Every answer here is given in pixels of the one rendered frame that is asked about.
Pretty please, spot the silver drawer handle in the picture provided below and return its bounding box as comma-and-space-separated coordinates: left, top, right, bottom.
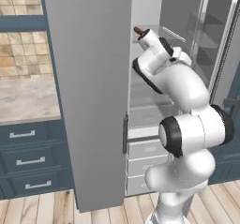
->
8, 129, 37, 140
24, 180, 53, 190
15, 156, 47, 167

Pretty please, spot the grey fridge body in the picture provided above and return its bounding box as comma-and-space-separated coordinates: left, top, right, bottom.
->
125, 0, 240, 198

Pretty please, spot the glass fridge shelf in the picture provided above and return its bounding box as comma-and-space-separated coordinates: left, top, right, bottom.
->
128, 72, 175, 108
132, 23, 188, 44

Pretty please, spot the white-framed fridge door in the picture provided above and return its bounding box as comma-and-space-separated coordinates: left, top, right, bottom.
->
158, 0, 240, 111

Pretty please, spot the white fridge drawer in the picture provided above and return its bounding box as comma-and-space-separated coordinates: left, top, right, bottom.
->
127, 155, 173, 178
127, 138, 172, 160
125, 172, 151, 198

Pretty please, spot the brown sausage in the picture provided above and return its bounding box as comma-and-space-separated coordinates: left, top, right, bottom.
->
133, 25, 145, 36

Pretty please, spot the blue drawer front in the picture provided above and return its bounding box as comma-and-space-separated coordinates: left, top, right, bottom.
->
0, 144, 69, 174
0, 121, 65, 146
5, 170, 74, 199

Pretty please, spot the blue wall shelf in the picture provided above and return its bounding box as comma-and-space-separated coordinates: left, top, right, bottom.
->
0, 14, 50, 34

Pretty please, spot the dark grey fridge door handle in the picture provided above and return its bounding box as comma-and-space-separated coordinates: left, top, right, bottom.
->
122, 112, 130, 156

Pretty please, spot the grey fridge door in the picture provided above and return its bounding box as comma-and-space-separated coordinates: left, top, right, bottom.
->
41, 0, 133, 214

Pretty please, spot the blue cupboard run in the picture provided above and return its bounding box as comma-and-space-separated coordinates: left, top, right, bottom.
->
208, 76, 240, 186

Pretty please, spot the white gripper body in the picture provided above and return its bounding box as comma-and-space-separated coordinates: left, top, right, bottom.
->
137, 28, 161, 52

